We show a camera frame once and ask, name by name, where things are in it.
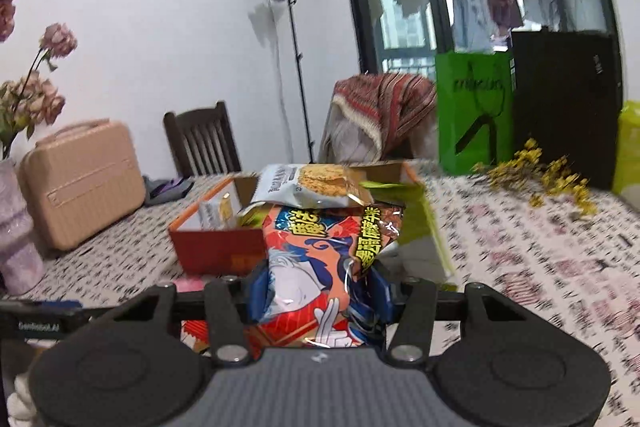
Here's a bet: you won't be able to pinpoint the red white snack packet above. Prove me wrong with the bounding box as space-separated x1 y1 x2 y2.
181 319 212 354

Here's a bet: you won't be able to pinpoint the pink ribbed suitcase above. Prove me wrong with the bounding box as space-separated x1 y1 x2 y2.
19 119 147 252

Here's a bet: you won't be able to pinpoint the black floor lamp stand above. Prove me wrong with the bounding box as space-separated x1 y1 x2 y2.
263 0 317 162

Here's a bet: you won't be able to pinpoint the orange cartoon snack bag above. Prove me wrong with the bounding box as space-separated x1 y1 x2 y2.
246 202 407 349

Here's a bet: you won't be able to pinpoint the pink dried flowers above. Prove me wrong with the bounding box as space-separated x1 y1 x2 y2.
0 0 79 160

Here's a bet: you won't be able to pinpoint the light green gift box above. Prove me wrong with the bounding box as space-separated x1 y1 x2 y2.
612 101 640 198

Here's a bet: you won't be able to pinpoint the white cracker picture snack packet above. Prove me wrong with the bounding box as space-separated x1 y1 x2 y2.
250 163 374 211

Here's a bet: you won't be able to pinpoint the green paper bag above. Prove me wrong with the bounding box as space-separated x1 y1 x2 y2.
434 51 516 174

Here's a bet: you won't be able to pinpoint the yellow dried flowers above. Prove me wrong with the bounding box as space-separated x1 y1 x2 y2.
472 138 599 219

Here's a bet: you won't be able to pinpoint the red cardboard box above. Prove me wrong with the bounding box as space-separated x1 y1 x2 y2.
167 161 457 284

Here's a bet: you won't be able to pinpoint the grey purple pouch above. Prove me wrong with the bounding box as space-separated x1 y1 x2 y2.
142 175 196 206

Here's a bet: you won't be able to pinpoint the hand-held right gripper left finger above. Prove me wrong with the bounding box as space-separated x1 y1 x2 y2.
112 263 273 365

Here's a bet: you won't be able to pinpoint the pale pink vase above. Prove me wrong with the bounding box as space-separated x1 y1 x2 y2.
0 157 45 298

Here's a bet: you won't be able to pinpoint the person's left hand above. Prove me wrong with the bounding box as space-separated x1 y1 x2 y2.
5 374 38 424

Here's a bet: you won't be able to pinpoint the black paper bag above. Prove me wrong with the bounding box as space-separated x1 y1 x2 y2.
510 29 624 190

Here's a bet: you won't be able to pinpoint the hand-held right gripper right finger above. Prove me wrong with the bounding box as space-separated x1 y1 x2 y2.
370 264 526 364

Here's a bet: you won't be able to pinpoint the green snack packet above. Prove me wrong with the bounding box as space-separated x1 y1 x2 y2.
361 181 426 204

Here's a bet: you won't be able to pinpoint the red patterned cloth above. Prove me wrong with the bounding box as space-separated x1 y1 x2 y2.
332 73 437 148

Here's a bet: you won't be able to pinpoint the dark wooden chair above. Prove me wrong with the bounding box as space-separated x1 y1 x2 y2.
163 101 242 178

